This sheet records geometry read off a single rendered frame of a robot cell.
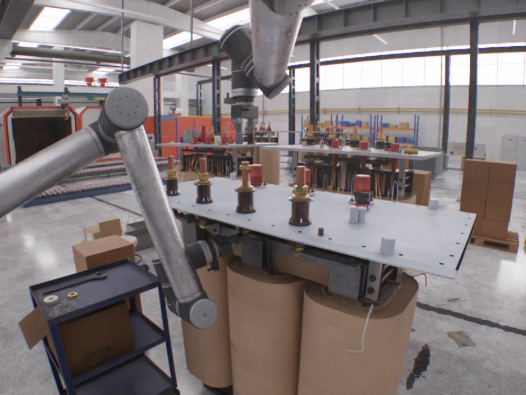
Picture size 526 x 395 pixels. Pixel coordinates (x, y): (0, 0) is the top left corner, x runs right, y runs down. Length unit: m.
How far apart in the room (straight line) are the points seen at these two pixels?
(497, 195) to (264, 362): 4.73
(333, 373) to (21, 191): 1.32
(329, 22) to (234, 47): 9.49
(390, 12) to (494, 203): 6.12
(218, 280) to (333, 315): 0.70
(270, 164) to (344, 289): 7.25
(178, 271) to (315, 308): 0.52
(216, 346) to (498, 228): 4.80
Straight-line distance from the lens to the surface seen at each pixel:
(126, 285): 1.89
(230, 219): 1.22
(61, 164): 1.24
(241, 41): 1.12
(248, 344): 1.60
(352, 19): 10.21
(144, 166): 1.06
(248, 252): 1.40
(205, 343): 1.91
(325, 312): 1.22
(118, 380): 2.41
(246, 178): 1.29
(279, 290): 1.36
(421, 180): 5.76
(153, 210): 1.05
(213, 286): 1.69
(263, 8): 0.54
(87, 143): 1.26
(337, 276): 1.17
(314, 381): 1.44
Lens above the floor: 1.69
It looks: 12 degrees down
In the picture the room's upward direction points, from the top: straight up
